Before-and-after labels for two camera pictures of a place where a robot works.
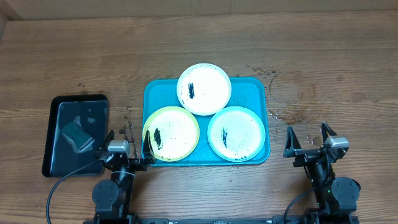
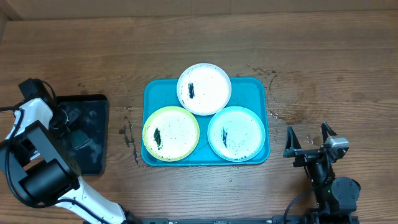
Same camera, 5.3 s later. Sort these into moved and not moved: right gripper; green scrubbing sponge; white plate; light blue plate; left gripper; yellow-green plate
Moved: green scrubbing sponge; left gripper
Not moved: white plate; right gripper; yellow-green plate; light blue plate
